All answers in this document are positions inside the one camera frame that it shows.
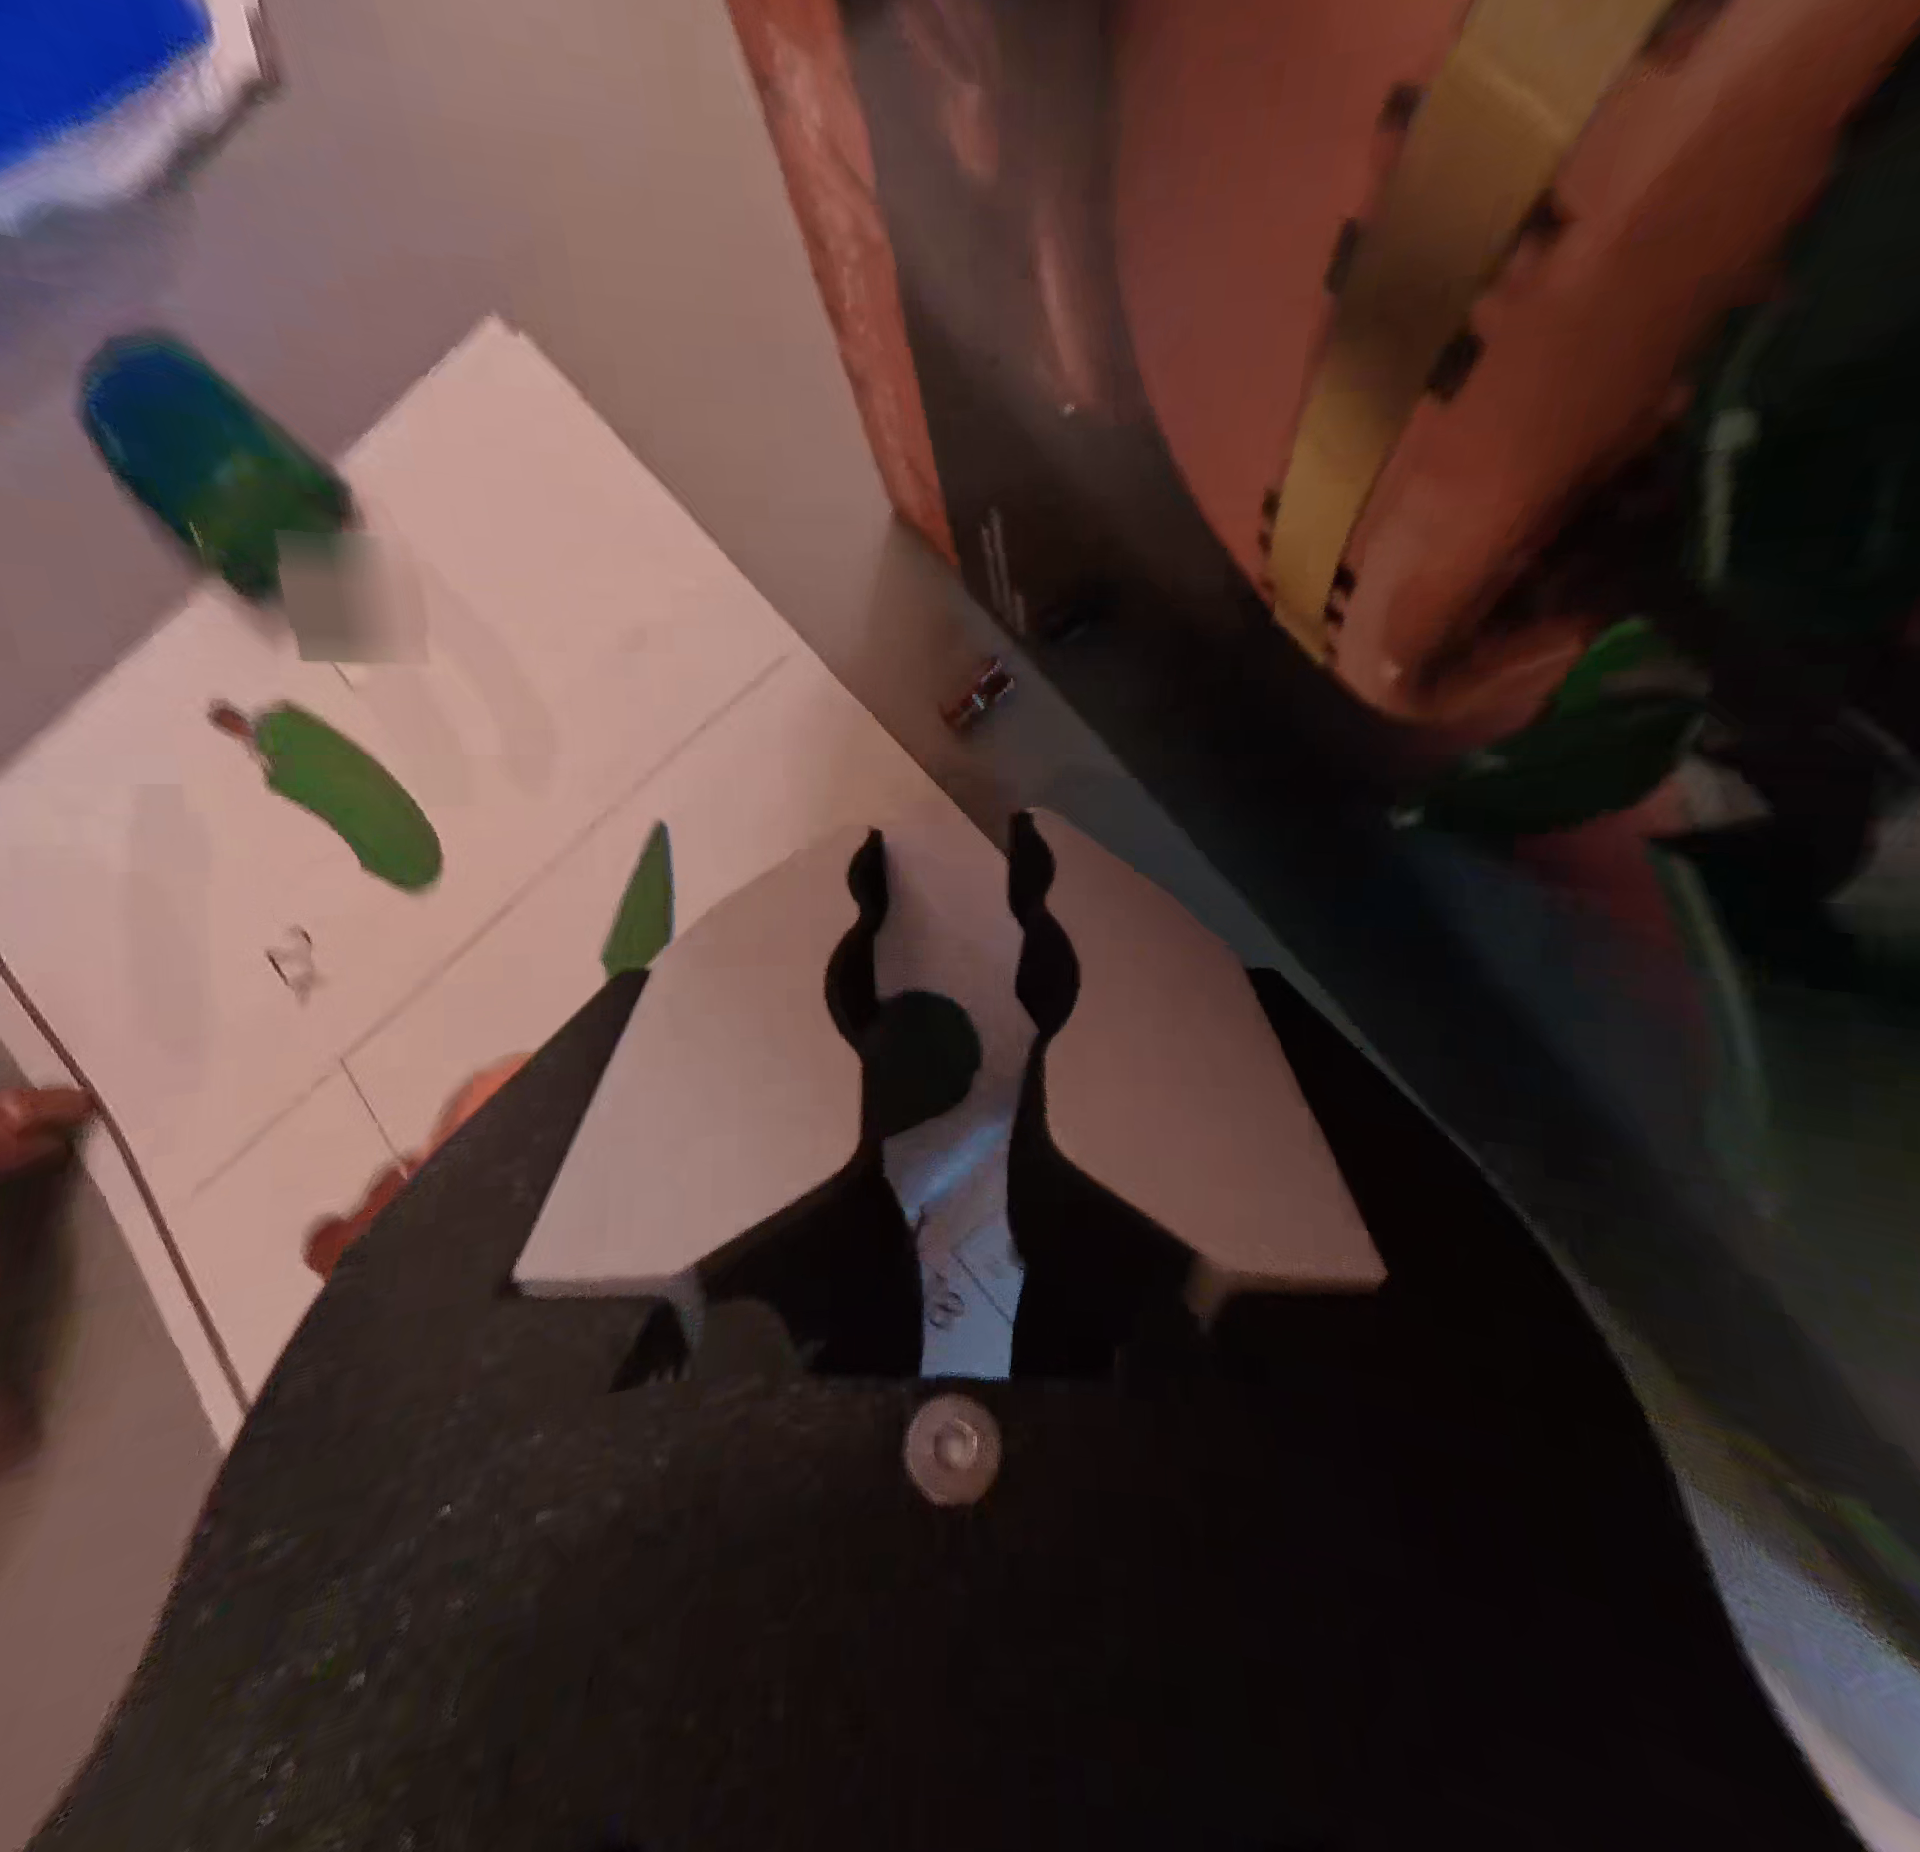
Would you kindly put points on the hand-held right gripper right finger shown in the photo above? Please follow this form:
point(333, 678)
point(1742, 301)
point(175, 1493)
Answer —
point(1201, 1103)

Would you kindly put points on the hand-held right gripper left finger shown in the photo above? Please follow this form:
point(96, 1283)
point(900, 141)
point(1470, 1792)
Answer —
point(707, 1072)

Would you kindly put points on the green toy leaf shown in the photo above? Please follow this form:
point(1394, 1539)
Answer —
point(210, 451)

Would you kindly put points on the orchid print toy box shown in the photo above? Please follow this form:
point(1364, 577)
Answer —
point(1499, 906)

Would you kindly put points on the small red piece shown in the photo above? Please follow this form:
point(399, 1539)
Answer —
point(977, 695)

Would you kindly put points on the white instruction booklet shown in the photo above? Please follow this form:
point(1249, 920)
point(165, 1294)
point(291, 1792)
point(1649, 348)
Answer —
point(600, 607)

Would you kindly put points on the blue plastic bin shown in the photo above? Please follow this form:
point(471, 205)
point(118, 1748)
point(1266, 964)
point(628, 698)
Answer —
point(91, 22)

